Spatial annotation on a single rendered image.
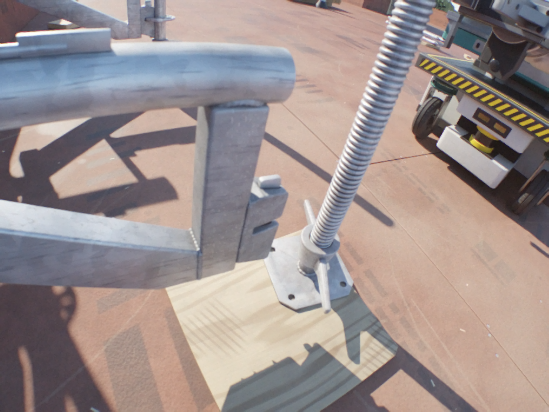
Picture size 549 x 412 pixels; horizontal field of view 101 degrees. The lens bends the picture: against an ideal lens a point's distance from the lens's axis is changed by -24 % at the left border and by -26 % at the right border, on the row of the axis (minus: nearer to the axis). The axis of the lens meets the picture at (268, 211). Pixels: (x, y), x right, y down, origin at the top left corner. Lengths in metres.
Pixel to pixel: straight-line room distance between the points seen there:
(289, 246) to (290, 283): 0.08
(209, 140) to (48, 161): 0.69
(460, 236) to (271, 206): 0.65
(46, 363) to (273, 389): 0.35
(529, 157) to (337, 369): 1.07
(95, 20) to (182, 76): 1.11
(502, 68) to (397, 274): 0.44
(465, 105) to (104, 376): 1.17
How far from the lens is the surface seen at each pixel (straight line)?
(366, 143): 0.36
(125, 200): 0.69
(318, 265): 0.47
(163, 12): 1.31
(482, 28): 1.21
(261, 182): 0.32
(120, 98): 0.20
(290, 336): 0.48
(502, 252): 0.98
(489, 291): 0.82
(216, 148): 0.24
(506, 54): 0.55
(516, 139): 1.08
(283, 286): 0.52
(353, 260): 0.63
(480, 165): 1.12
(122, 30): 1.31
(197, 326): 0.48
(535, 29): 0.45
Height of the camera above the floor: 0.46
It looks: 44 degrees down
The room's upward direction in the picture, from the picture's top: 13 degrees clockwise
